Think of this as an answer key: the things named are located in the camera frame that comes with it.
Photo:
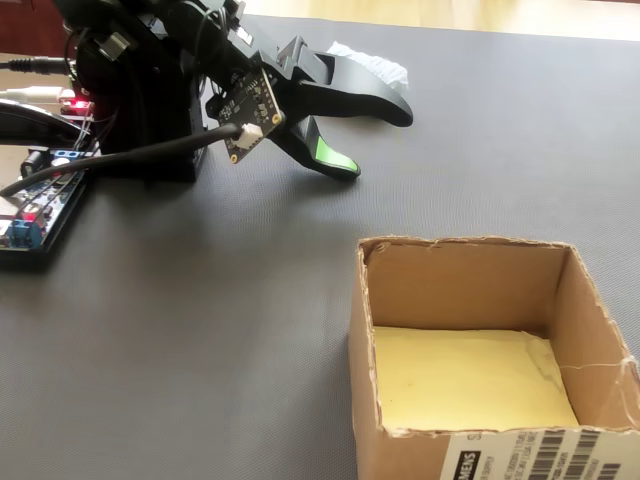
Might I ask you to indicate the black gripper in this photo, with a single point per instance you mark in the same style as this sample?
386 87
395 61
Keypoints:
260 60

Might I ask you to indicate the open cardboard box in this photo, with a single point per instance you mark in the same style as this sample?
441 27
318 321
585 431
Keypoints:
365 400

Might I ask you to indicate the gray rubber mat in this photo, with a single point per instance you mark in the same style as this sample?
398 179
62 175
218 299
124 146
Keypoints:
200 325

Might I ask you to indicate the circuit board with red LED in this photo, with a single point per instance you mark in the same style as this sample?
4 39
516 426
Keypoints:
75 105

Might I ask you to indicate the yellow foam pad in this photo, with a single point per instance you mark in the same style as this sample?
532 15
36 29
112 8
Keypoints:
465 380

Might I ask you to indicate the blue controller circuit board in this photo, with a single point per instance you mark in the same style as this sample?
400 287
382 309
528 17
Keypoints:
30 225

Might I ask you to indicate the brown wooden furniture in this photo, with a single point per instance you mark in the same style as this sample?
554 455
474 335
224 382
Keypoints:
25 25

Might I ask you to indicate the white barcode shipping label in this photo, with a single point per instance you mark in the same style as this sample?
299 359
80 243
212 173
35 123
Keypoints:
550 455

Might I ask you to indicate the black camera circuit board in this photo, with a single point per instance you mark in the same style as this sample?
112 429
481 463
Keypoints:
247 115

